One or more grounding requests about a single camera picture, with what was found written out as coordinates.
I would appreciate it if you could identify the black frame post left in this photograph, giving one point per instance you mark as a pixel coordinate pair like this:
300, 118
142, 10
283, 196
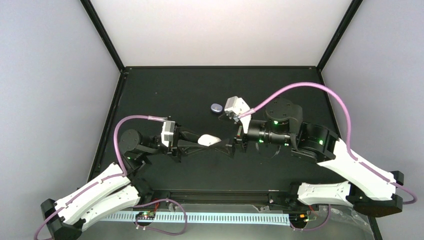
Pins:
102, 32

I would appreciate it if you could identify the black frame post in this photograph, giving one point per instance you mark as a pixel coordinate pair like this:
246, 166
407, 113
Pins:
339, 32
102, 32

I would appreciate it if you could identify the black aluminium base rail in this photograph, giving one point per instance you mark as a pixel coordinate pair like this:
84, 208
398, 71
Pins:
276, 200

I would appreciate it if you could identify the white oval capsule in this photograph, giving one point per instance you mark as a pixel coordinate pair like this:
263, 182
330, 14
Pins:
208, 140

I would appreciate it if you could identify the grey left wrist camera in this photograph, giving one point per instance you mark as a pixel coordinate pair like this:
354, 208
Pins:
167, 132

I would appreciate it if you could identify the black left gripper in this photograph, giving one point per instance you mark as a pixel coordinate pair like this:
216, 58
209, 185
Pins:
183, 144

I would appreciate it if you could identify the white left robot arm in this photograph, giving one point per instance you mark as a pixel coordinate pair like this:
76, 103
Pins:
120, 185

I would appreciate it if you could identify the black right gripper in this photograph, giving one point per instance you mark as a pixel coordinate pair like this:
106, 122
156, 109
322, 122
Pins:
238, 137

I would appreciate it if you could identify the light blue slotted cable duct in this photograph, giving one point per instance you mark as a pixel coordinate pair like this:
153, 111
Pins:
278, 219

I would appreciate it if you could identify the black frame post right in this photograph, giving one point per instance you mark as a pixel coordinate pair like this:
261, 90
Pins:
339, 32

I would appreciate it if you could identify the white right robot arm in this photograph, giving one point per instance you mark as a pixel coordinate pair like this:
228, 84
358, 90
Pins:
366, 188

